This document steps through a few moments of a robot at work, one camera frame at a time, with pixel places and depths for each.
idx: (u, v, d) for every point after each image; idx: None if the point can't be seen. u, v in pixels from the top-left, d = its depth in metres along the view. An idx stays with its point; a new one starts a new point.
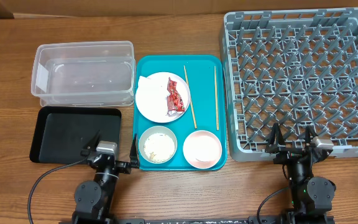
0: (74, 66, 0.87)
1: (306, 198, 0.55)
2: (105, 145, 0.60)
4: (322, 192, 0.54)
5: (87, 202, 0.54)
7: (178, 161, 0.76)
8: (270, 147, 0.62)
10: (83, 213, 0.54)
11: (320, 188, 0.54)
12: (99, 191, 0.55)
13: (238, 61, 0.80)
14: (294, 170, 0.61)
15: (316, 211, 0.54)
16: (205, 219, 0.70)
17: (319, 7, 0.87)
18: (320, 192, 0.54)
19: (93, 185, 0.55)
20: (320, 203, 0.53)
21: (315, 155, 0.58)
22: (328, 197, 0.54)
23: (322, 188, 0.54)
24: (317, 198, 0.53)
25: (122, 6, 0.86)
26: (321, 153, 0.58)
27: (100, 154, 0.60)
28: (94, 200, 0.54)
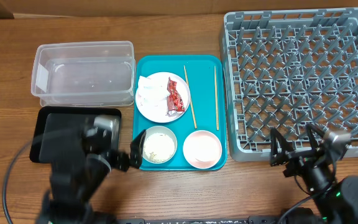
0: (74, 66, 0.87)
1: (340, 205, 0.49)
2: (105, 121, 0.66)
4: None
5: None
7: (178, 160, 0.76)
8: (275, 158, 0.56)
10: (61, 181, 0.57)
11: (357, 191, 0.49)
12: None
13: (238, 61, 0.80)
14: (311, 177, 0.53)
15: (357, 219, 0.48)
16: (205, 219, 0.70)
17: (319, 7, 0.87)
18: None
19: None
20: None
21: (334, 153, 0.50)
22: None
23: None
24: (357, 201, 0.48)
25: (122, 6, 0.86)
26: (340, 149, 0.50)
27: (96, 127, 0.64)
28: None
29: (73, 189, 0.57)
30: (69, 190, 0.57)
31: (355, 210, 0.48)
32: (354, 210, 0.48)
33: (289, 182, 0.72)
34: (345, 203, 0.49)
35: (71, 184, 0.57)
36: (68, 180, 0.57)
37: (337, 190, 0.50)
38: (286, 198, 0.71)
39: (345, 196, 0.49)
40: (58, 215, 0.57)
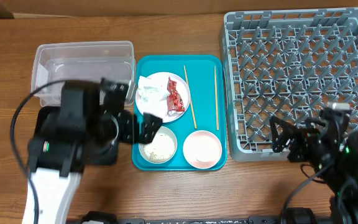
0: (74, 66, 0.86)
1: (351, 161, 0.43)
2: None
4: None
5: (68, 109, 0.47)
7: (178, 160, 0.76)
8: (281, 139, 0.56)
10: (71, 105, 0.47)
11: None
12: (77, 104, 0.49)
13: (238, 60, 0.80)
14: (314, 152, 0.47)
15: None
16: (204, 219, 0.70)
17: (319, 7, 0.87)
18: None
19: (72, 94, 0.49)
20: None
21: (337, 119, 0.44)
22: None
23: None
24: None
25: (122, 6, 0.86)
26: (342, 114, 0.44)
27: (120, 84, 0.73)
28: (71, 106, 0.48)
29: (79, 114, 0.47)
30: (82, 104, 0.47)
31: None
32: None
33: (289, 182, 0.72)
34: (356, 156, 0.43)
35: (81, 111, 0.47)
36: (80, 97, 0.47)
37: (345, 146, 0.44)
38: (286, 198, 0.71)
39: (354, 148, 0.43)
40: (55, 139, 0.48)
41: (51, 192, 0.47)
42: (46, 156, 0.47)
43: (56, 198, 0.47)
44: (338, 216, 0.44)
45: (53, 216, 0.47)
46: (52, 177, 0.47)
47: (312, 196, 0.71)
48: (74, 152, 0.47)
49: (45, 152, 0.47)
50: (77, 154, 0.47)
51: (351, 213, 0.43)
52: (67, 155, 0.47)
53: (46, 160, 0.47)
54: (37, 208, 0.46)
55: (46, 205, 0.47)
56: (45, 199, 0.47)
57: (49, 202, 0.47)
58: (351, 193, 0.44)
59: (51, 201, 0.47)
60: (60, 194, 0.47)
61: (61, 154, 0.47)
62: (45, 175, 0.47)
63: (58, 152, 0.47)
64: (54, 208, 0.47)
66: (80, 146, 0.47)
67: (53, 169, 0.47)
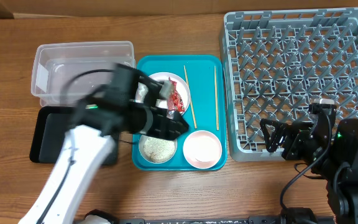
0: (74, 66, 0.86)
1: (343, 144, 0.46)
2: None
4: None
5: (114, 85, 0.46)
7: (178, 161, 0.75)
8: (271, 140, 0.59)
10: (120, 79, 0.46)
11: (357, 126, 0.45)
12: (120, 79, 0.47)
13: (238, 61, 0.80)
14: (306, 147, 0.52)
15: None
16: (205, 219, 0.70)
17: (319, 7, 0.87)
18: None
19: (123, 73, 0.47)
20: None
21: (325, 111, 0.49)
22: None
23: None
24: None
25: (122, 6, 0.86)
26: (329, 106, 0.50)
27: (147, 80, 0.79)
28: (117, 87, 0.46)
29: (125, 88, 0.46)
30: (127, 81, 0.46)
31: None
32: None
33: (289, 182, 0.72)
34: (347, 140, 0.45)
35: (127, 86, 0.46)
36: (126, 74, 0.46)
37: (337, 132, 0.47)
38: (286, 198, 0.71)
39: (344, 133, 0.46)
40: (99, 101, 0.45)
41: (86, 149, 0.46)
42: (87, 116, 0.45)
43: (90, 155, 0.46)
44: (335, 201, 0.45)
45: (81, 170, 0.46)
46: (89, 137, 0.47)
47: (312, 196, 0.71)
48: (115, 119, 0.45)
49: (89, 112, 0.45)
50: (117, 122, 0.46)
51: (348, 198, 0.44)
52: (109, 122, 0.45)
53: (88, 118, 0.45)
54: (71, 160, 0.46)
55: (78, 159, 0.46)
56: (79, 153, 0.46)
57: (82, 158, 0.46)
58: (345, 178, 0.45)
59: (83, 158, 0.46)
60: (93, 153, 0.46)
61: (102, 119, 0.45)
62: (83, 135, 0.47)
63: (100, 116, 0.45)
64: (83, 165, 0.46)
66: (122, 115, 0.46)
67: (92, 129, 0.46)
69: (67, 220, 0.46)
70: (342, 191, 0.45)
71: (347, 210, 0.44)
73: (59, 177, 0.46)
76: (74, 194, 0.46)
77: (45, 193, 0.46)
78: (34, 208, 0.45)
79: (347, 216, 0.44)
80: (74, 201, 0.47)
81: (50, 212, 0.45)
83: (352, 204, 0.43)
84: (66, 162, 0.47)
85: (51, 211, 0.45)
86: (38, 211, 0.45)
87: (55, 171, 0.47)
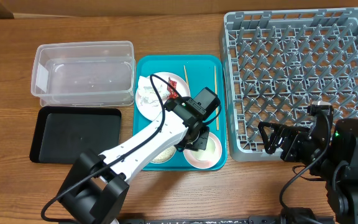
0: (74, 65, 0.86)
1: (341, 143, 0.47)
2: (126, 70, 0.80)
4: None
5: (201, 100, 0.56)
7: (178, 161, 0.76)
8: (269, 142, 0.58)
10: (205, 98, 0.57)
11: (353, 125, 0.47)
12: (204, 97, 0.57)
13: (238, 60, 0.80)
14: (304, 149, 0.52)
15: None
16: (205, 219, 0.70)
17: (319, 7, 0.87)
18: (356, 127, 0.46)
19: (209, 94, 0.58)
20: None
21: (324, 112, 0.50)
22: None
23: (357, 124, 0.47)
24: (355, 132, 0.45)
25: (121, 5, 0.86)
26: (327, 107, 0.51)
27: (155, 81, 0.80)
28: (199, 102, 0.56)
29: (206, 106, 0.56)
30: (210, 102, 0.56)
31: (357, 144, 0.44)
32: (357, 144, 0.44)
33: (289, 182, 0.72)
34: (345, 139, 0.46)
35: (207, 106, 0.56)
36: (211, 98, 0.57)
37: (335, 132, 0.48)
38: (286, 198, 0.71)
39: (342, 132, 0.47)
40: (188, 106, 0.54)
41: (174, 126, 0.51)
42: (178, 107, 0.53)
43: (173, 132, 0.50)
44: (334, 200, 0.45)
45: (165, 139, 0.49)
46: (176, 123, 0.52)
47: (312, 196, 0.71)
48: (194, 122, 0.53)
49: (179, 106, 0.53)
50: (194, 124, 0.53)
51: (348, 196, 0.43)
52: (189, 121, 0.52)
53: (175, 110, 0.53)
54: (160, 127, 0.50)
55: (165, 132, 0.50)
56: (168, 126, 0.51)
57: (169, 130, 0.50)
58: (344, 176, 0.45)
59: (169, 131, 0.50)
60: (176, 130, 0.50)
61: (186, 116, 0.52)
62: (173, 119, 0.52)
63: (185, 113, 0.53)
64: (168, 135, 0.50)
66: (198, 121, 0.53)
67: (177, 120, 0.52)
69: (136, 172, 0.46)
70: (341, 190, 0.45)
71: (347, 208, 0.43)
73: (145, 134, 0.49)
76: (153, 154, 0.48)
77: (132, 140, 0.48)
78: (119, 147, 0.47)
79: (347, 214, 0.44)
80: (148, 160, 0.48)
81: (131, 155, 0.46)
83: (352, 202, 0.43)
84: (154, 128, 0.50)
85: (132, 156, 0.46)
86: (122, 151, 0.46)
87: (142, 130, 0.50)
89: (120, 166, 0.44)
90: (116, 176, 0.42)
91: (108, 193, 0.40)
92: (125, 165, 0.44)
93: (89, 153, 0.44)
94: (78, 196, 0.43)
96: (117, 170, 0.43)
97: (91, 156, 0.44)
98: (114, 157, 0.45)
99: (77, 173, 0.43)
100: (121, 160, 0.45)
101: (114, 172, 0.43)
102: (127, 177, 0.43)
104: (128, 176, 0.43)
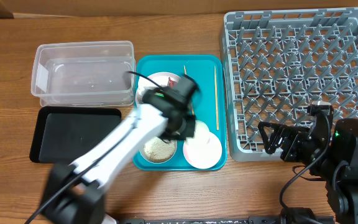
0: (73, 66, 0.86)
1: (341, 143, 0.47)
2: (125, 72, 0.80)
4: None
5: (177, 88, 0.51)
7: (178, 161, 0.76)
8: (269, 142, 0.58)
10: (183, 85, 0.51)
11: (353, 125, 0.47)
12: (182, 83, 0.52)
13: (238, 60, 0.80)
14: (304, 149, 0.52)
15: None
16: (205, 219, 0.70)
17: (319, 7, 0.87)
18: (356, 127, 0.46)
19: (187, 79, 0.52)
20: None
21: (324, 112, 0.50)
22: None
23: (357, 125, 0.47)
24: (355, 132, 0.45)
25: (121, 6, 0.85)
26: (327, 107, 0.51)
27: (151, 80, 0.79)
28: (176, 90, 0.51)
29: (185, 93, 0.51)
30: (189, 89, 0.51)
31: (357, 144, 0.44)
32: (357, 144, 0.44)
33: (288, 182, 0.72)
34: (345, 139, 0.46)
35: (186, 93, 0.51)
36: (189, 84, 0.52)
37: (335, 132, 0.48)
38: (286, 198, 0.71)
39: (341, 132, 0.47)
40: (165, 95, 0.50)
41: (150, 120, 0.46)
42: (153, 99, 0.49)
43: (148, 127, 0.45)
44: (334, 200, 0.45)
45: (141, 137, 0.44)
46: (152, 114, 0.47)
47: (312, 196, 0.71)
48: (172, 111, 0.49)
49: (154, 97, 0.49)
50: (173, 114, 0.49)
51: (347, 196, 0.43)
52: (166, 111, 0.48)
53: (151, 102, 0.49)
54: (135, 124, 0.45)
55: (140, 127, 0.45)
56: (143, 121, 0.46)
57: (144, 126, 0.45)
58: (344, 176, 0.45)
59: (145, 127, 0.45)
60: (150, 125, 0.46)
61: (162, 106, 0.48)
62: (148, 111, 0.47)
63: (160, 103, 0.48)
64: (144, 130, 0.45)
66: (177, 111, 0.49)
67: (153, 111, 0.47)
69: (113, 175, 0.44)
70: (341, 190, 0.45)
71: (347, 208, 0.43)
73: (120, 131, 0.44)
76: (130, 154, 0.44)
77: (105, 140, 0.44)
78: (91, 150, 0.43)
79: (347, 215, 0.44)
80: (125, 160, 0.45)
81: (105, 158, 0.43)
83: (352, 203, 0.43)
84: (128, 124, 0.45)
85: (104, 159, 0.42)
86: (96, 155, 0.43)
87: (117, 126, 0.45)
89: (94, 172, 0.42)
90: (89, 186, 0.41)
91: (84, 201, 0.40)
92: (99, 172, 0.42)
93: (60, 166, 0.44)
94: (57, 210, 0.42)
96: (90, 178, 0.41)
97: (61, 170, 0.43)
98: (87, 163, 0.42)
99: (51, 188, 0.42)
100: (94, 166, 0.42)
101: (86, 180, 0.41)
102: (102, 184, 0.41)
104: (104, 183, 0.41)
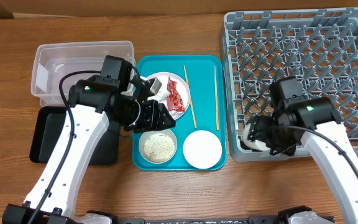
0: (74, 66, 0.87)
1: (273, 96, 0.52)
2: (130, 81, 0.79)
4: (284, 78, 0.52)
5: (105, 74, 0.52)
7: (178, 161, 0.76)
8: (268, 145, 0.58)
10: (111, 69, 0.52)
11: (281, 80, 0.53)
12: (113, 68, 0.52)
13: (238, 60, 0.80)
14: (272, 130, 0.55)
15: (287, 91, 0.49)
16: (205, 219, 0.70)
17: (319, 7, 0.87)
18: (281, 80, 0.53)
19: (115, 61, 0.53)
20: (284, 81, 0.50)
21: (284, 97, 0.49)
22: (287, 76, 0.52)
23: None
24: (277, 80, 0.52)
25: (121, 6, 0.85)
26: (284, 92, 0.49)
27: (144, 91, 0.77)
28: (109, 76, 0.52)
29: (116, 76, 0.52)
30: (119, 71, 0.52)
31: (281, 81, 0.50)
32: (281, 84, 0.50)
33: (289, 182, 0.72)
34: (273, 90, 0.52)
35: (118, 74, 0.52)
36: (119, 65, 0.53)
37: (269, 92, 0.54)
38: (286, 198, 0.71)
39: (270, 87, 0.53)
40: (94, 85, 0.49)
41: (87, 122, 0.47)
42: (82, 96, 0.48)
43: (89, 129, 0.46)
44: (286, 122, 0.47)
45: (84, 143, 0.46)
46: (88, 111, 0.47)
47: (312, 196, 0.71)
48: (109, 98, 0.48)
49: (82, 93, 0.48)
50: (109, 102, 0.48)
51: (294, 112, 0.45)
52: (102, 100, 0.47)
53: (82, 99, 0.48)
54: (72, 132, 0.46)
55: (80, 133, 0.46)
56: (81, 126, 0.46)
57: (82, 130, 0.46)
58: (286, 108, 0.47)
59: (85, 129, 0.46)
60: (92, 126, 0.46)
61: (97, 100, 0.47)
62: (83, 110, 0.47)
63: (94, 96, 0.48)
64: (86, 134, 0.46)
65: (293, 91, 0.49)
66: (114, 96, 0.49)
67: (87, 108, 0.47)
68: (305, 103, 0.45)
69: (72, 193, 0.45)
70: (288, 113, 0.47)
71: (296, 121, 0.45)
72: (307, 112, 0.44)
73: (61, 150, 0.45)
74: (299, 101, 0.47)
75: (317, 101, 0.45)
76: (79, 165, 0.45)
77: (49, 167, 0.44)
78: (40, 182, 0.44)
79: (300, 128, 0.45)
80: (78, 173, 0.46)
81: (56, 183, 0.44)
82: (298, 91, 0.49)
83: (299, 115, 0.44)
84: (67, 136, 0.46)
85: (56, 183, 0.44)
86: (44, 184, 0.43)
87: (56, 145, 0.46)
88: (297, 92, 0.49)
89: (51, 201, 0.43)
90: (50, 215, 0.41)
91: None
92: (55, 197, 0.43)
93: (12, 209, 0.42)
94: None
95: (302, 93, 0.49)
96: (50, 209, 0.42)
97: (15, 210, 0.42)
98: (39, 196, 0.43)
99: None
100: (48, 195, 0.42)
101: (46, 211, 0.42)
102: (62, 208, 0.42)
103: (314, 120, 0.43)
104: (64, 206, 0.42)
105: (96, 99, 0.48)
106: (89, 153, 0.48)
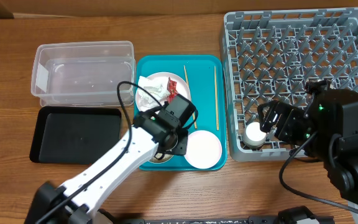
0: (74, 66, 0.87)
1: (324, 117, 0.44)
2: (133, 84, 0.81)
4: (344, 98, 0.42)
5: (170, 111, 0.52)
7: (178, 160, 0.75)
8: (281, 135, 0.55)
10: (179, 107, 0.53)
11: (341, 95, 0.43)
12: (179, 106, 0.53)
13: (238, 60, 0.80)
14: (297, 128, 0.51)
15: (348, 126, 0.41)
16: (205, 219, 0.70)
17: (319, 7, 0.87)
18: (339, 95, 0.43)
19: (184, 102, 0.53)
20: (350, 107, 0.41)
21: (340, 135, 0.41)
22: (352, 96, 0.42)
23: (340, 94, 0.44)
24: (340, 100, 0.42)
25: (121, 6, 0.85)
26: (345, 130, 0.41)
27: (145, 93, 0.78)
28: (173, 112, 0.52)
29: (179, 116, 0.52)
30: (183, 112, 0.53)
31: (344, 111, 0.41)
32: (344, 112, 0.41)
33: (289, 182, 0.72)
34: (328, 112, 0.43)
35: (181, 115, 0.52)
36: (186, 105, 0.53)
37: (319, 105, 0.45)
38: (286, 198, 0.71)
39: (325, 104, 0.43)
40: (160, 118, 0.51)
41: (142, 144, 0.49)
42: (146, 121, 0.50)
43: (142, 150, 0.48)
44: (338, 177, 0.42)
45: (132, 160, 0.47)
46: (145, 139, 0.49)
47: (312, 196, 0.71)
48: (165, 135, 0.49)
49: (149, 120, 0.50)
50: (165, 139, 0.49)
51: (351, 170, 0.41)
52: (160, 134, 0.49)
53: (143, 125, 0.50)
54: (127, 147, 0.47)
55: (133, 152, 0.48)
56: (135, 145, 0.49)
57: (138, 150, 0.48)
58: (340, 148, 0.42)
59: (137, 150, 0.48)
60: (145, 149, 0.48)
61: (155, 132, 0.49)
62: (142, 135, 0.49)
63: (154, 127, 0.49)
64: (137, 155, 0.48)
65: (355, 127, 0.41)
66: (171, 134, 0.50)
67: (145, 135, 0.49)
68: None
69: (101, 199, 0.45)
70: (341, 164, 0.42)
71: (352, 183, 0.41)
72: None
73: (111, 157, 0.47)
74: (357, 142, 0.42)
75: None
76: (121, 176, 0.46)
77: (95, 167, 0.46)
78: (81, 176, 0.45)
79: (353, 188, 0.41)
80: (114, 185, 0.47)
81: (95, 183, 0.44)
82: None
83: None
84: (120, 148, 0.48)
85: (95, 183, 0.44)
86: (84, 180, 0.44)
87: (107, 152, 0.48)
88: None
89: (83, 196, 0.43)
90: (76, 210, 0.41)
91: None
92: (89, 195, 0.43)
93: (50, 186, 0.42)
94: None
95: None
96: (79, 202, 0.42)
97: (51, 190, 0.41)
98: (75, 187, 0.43)
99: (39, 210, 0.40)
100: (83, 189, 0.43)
101: (73, 206, 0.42)
102: (90, 207, 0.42)
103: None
104: (91, 208, 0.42)
105: (155, 130, 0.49)
106: (127, 173, 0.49)
